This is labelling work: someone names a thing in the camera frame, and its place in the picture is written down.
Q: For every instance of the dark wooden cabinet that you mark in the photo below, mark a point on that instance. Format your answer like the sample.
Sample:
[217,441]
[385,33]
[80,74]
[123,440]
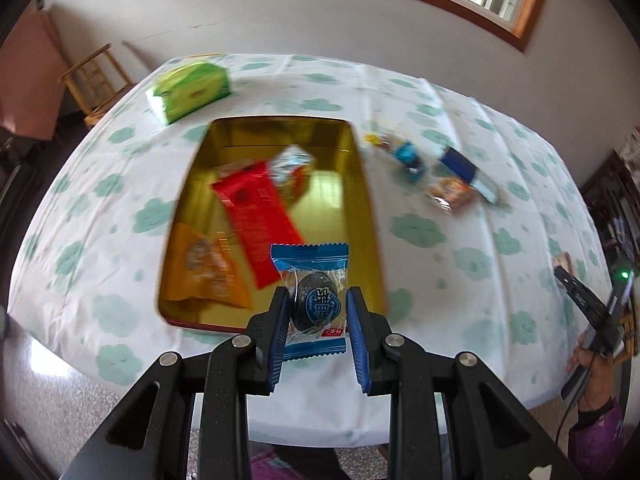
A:
[610,200]

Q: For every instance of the dark furniture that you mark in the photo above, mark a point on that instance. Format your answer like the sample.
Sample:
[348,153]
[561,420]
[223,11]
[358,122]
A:
[15,185]

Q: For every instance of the red snack packet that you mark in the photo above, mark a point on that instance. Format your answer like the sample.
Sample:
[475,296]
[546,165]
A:
[255,210]

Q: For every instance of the blue candy packet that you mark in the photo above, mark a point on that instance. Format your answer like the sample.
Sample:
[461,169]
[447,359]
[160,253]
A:
[310,270]
[410,157]

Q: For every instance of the person's right hand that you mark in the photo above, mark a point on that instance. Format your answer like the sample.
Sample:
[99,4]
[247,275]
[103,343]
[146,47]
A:
[597,382]

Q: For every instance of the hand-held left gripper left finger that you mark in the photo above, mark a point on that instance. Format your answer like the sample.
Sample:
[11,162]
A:
[277,345]

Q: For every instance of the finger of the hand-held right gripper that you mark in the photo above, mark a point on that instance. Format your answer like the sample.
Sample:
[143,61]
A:
[580,296]

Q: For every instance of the wooden chair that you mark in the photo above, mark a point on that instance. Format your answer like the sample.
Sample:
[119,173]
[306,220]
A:
[95,67]

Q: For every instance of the stack of newspapers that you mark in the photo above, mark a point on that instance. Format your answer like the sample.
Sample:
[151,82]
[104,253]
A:
[631,150]

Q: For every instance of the red print biscuit packet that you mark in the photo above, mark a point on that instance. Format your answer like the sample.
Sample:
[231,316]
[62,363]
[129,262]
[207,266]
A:
[450,194]

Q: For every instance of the green tissue pack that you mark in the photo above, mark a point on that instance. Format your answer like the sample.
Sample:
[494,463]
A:
[190,90]

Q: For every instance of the grey foil snack packet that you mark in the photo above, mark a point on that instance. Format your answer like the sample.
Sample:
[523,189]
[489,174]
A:
[292,165]

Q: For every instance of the red tin box gold inside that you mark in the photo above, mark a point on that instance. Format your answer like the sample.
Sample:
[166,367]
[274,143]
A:
[325,200]

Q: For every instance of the navy and pale blue packet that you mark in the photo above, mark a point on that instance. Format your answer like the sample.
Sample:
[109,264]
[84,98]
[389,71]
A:
[460,165]

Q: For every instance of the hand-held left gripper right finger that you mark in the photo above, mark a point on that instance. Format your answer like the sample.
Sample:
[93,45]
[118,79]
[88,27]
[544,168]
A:
[357,345]

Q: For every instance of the cloud print tablecloth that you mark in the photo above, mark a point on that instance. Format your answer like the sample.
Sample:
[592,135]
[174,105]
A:
[450,270]

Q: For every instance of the orange snack packet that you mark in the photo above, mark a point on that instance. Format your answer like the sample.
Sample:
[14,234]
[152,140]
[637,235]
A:
[200,265]

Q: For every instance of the person's right forearm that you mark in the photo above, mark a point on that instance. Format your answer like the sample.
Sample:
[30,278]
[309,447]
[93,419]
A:
[597,445]

